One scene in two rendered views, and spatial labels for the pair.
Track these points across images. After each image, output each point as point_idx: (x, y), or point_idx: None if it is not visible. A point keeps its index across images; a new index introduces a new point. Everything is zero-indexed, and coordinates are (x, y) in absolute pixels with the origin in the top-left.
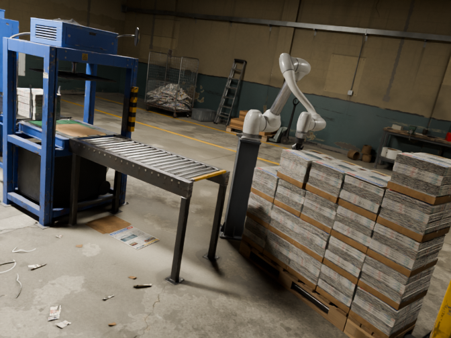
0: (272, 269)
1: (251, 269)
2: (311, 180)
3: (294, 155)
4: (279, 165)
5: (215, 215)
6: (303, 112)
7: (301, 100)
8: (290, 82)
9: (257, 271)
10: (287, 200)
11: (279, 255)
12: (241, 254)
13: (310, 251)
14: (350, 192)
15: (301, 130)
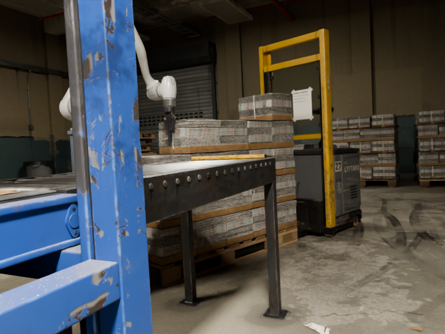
0: (197, 270)
1: (204, 279)
2: (224, 139)
3: (204, 120)
4: (189, 138)
5: (190, 232)
6: (169, 76)
7: (146, 65)
8: (140, 40)
9: (208, 276)
10: None
11: (216, 237)
12: (168, 286)
13: (242, 207)
14: (253, 134)
15: (175, 97)
